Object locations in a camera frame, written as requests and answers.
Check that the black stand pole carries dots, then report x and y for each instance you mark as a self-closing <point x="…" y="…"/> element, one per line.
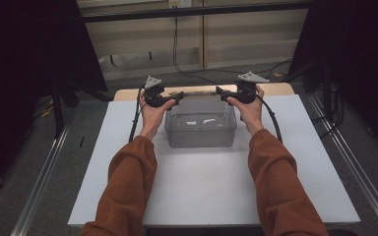
<point x="57" y="111"/>

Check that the white wall socket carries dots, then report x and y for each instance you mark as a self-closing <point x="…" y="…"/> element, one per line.
<point x="180" y="3"/>

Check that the wooden table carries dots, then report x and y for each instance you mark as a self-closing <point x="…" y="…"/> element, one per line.
<point x="124" y="95"/>

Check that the person's right hand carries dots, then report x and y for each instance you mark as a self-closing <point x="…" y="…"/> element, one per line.
<point x="252" y="114"/>

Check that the black horizontal bar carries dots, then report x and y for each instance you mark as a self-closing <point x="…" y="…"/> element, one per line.
<point x="193" y="11"/>

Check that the white board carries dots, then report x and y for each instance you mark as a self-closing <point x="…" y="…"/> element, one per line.
<point x="203" y="183"/>

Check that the clear plastic storage box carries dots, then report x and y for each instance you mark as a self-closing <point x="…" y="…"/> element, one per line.
<point x="200" y="137"/>

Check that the person's left hand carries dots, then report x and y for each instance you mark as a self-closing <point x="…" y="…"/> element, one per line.
<point x="152" y="118"/>

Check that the metal floor rail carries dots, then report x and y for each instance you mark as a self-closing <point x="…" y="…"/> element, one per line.
<point x="357" y="170"/>
<point x="41" y="183"/>

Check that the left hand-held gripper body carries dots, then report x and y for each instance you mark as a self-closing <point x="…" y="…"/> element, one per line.
<point x="154" y="95"/>

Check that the black curtain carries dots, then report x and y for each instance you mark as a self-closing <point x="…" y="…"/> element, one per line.
<point x="364" y="65"/>
<point x="16" y="65"/>

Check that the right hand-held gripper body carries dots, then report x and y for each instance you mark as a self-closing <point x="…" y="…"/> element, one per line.
<point x="246" y="90"/>

